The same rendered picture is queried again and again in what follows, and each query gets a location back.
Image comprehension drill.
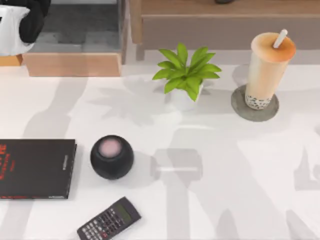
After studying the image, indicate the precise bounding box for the black calculator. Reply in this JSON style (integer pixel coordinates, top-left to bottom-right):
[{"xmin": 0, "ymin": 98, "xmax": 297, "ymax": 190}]
[{"xmin": 76, "ymin": 196, "xmax": 142, "ymax": 240}]

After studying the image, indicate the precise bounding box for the grey round coaster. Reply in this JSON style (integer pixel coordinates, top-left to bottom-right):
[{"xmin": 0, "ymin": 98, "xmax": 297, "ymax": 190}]
[{"xmin": 230, "ymin": 84, "xmax": 280, "ymax": 123}]

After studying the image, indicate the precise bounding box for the orange drink cup with straw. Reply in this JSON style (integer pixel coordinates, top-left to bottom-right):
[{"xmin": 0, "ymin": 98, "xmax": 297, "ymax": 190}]
[{"xmin": 244, "ymin": 29, "xmax": 297, "ymax": 111}]

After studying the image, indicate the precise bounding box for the pale wooden drawer front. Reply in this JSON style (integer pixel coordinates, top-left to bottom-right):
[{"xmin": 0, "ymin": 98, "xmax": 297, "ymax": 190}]
[{"xmin": 22, "ymin": 52, "xmax": 123, "ymax": 77}]

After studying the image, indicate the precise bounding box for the black round speaker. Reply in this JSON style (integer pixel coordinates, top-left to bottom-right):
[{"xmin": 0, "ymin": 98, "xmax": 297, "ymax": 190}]
[{"xmin": 90, "ymin": 134, "xmax": 135, "ymax": 181}]

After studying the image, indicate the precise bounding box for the pulled-out wooden drawer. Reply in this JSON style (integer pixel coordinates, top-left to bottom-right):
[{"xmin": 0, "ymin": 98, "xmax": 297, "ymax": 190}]
[{"xmin": 0, "ymin": 0, "xmax": 131, "ymax": 77}]

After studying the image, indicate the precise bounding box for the black book with red print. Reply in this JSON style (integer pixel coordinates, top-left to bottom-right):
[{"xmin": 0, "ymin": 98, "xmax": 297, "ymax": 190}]
[{"xmin": 0, "ymin": 138, "xmax": 78, "ymax": 200}]

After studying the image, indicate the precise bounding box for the wooden shelf unit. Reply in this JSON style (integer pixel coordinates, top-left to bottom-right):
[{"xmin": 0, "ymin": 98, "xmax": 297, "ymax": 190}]
[{"xmin": 129, "ymin": 0, "xmax": 320, "ymax": 61}]

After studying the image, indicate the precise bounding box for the green plant in white pot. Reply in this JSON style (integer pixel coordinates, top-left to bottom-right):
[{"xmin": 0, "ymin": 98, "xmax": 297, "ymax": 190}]
[{"xmin": 151, "ymin": 42, "xmax": 223, "ymax": 111}]

